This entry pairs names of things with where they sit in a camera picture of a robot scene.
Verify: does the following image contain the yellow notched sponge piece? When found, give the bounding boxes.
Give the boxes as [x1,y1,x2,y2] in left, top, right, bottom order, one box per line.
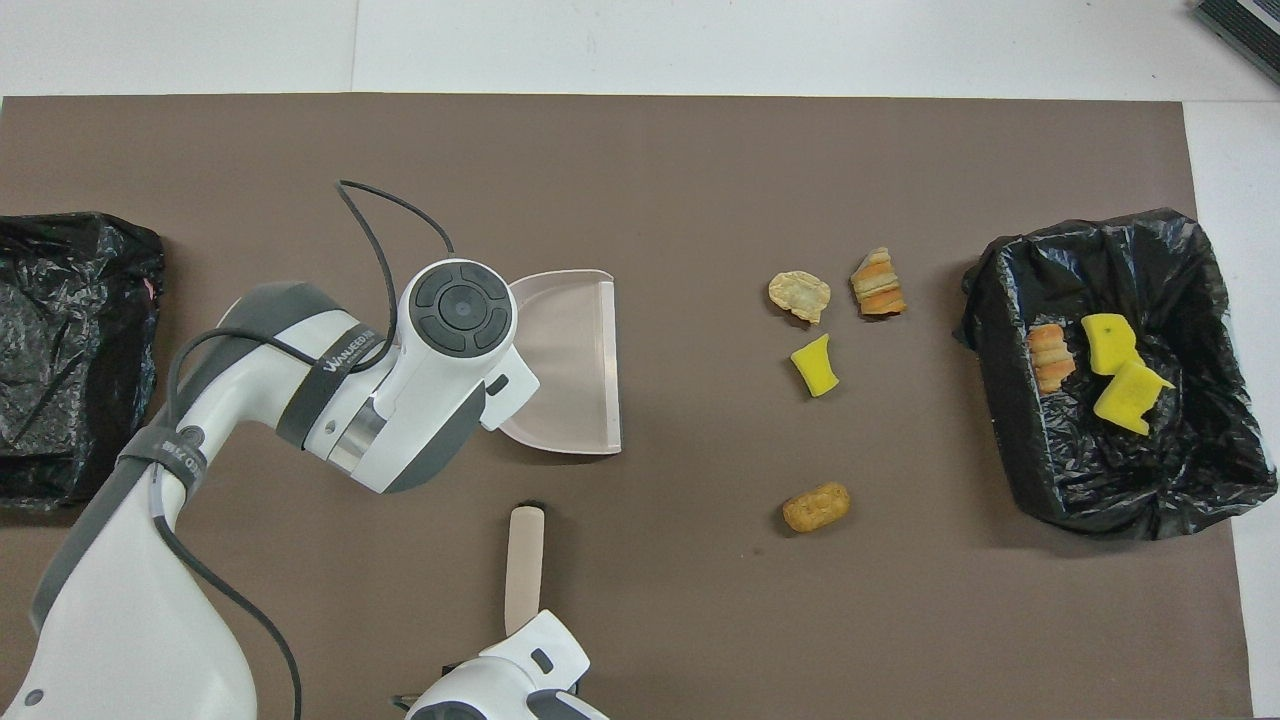
[1093,358,1176,436]

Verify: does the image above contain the small curved yellow sponge piece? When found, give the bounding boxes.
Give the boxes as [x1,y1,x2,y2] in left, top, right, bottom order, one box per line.
[790,333,840,398]

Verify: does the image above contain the yellow green-backed sponge piece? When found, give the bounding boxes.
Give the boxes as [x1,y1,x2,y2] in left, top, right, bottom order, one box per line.
[1082,313,1141,377]

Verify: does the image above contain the brown table mat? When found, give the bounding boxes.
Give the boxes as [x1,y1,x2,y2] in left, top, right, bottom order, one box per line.
[0,94,1253,720]

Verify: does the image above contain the beige plastic dustpan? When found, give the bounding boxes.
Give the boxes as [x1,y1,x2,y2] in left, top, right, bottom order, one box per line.
[497,270,623,456]

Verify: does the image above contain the beige hand brush black bristles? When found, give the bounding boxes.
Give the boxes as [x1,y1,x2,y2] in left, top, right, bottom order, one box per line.
[505,500,547,636]

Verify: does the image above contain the beige flaky pastry piece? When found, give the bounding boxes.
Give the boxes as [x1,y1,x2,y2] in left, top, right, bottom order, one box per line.
[768,270,832,326]
[1027,323,1077,395]

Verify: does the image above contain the black bag bin pink spot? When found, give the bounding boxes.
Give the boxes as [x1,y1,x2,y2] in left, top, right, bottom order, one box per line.
[0,212,166,511]

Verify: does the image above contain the black bag lined bin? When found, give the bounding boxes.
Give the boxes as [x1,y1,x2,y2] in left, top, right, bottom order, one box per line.
[955,208,1278,541]

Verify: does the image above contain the brown bread nugget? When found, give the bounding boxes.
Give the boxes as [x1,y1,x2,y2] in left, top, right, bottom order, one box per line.
[782,481,852,534]

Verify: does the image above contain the orange striped bread piece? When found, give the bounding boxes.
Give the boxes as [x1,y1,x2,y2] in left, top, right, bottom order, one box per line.
[850,247,908,317]

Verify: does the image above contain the dark ribbed device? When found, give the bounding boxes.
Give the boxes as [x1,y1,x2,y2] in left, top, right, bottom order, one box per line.
[1193,0,1280,86]

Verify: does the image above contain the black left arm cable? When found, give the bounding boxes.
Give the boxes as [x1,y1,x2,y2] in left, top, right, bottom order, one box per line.
[150,180,453,720]

